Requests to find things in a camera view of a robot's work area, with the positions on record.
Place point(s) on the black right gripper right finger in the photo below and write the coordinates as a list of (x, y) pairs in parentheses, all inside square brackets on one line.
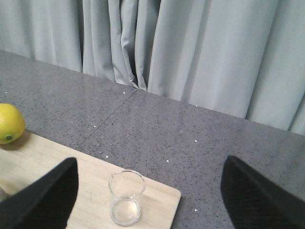
[(255, 202)]

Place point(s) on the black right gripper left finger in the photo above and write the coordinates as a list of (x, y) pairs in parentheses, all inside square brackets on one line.
[(45, 204)]

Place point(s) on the small glass beaker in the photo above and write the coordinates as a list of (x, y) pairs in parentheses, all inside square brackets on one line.
[(126, 188)]

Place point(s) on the steel double jigger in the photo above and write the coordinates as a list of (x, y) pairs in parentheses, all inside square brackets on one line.
[(3, 194)]

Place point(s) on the yellow lemon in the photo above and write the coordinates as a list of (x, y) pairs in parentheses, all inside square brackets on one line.
[(12, 123)]

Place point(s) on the grey curtain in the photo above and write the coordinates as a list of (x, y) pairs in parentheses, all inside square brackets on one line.
[(244, 58)]

